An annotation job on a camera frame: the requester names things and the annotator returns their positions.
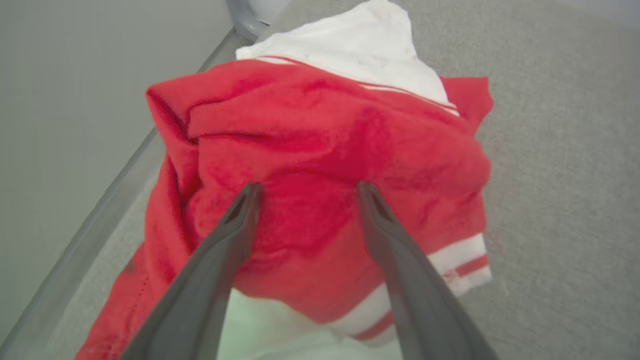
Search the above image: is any white cloth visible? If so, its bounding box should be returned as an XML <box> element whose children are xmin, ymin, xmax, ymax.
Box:
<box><xmin>75</xmin><ymin>0</ymin><xmax>495</xmax><ymax>360</ymax></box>

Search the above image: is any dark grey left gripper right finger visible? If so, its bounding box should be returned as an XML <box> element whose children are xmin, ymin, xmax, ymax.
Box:
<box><xmin>356</xmin><ymin>180</ymin><xmax>501</xmax><ymax>360</ymax></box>

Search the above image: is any grey metal stand base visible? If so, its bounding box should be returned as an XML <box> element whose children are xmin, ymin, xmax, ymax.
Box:
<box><xmin>224</xmin><ymin>0</ymin><xmax>293</xmax><ymax>42</ymax></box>

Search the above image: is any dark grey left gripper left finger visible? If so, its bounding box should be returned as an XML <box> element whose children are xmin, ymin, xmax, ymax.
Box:
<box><xmin>119</xmin><ymin>182</ymin><xmax>264</xmax><ymax>360</ymax></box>

